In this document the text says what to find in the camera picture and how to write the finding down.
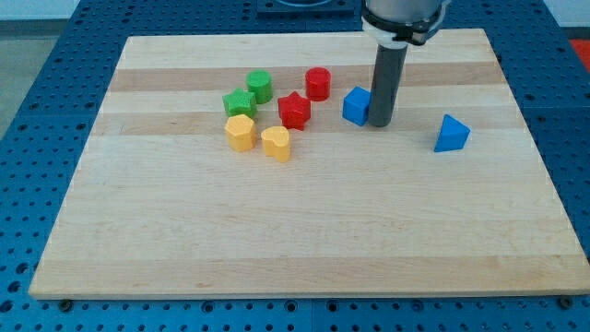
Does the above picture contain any light wooden board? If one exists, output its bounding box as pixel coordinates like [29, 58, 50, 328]
[29, 29, 589, 300]

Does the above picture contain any blue triangle block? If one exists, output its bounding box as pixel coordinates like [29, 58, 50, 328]
[433, 114, 471, 152]

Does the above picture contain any blue cube block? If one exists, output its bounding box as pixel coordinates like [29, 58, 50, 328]
[342, 87, 371, 126]

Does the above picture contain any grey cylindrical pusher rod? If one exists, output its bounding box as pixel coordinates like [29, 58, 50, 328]
[368, 44, 407, 127]

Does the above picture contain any yellow hexagon block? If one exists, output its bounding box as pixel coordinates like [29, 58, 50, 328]
[225, 114, 256, 152]

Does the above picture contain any red star block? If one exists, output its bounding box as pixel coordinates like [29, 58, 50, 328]
[277, 91, 312, 131]

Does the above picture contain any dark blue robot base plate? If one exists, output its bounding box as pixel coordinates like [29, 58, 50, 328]
[254, 0, 360, 18]

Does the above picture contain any green cylinder block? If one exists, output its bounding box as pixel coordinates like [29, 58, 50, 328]
[245, 69, 273, 104]

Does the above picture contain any yellow heart block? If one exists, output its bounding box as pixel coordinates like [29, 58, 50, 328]
[261, 126, 290, 162]

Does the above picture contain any red cylinder block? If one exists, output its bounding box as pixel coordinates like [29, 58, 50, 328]
[305, 67, 331, 101]

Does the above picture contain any green star block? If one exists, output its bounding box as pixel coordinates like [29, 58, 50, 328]
[222, 89, 257, 118]

